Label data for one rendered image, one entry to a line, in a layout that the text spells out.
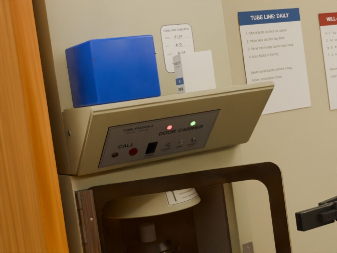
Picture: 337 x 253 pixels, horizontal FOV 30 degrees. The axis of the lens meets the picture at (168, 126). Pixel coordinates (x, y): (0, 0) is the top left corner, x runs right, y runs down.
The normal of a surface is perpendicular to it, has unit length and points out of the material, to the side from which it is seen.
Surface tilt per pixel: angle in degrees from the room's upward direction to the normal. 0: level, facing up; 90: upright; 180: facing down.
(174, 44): 90
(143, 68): 90
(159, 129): 135
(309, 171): 90
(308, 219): 90
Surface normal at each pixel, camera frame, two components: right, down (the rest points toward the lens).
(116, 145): 0.44, 0.69
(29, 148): -0.86, 0.15
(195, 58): 0.23, 0.02
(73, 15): 0.49, -0.02
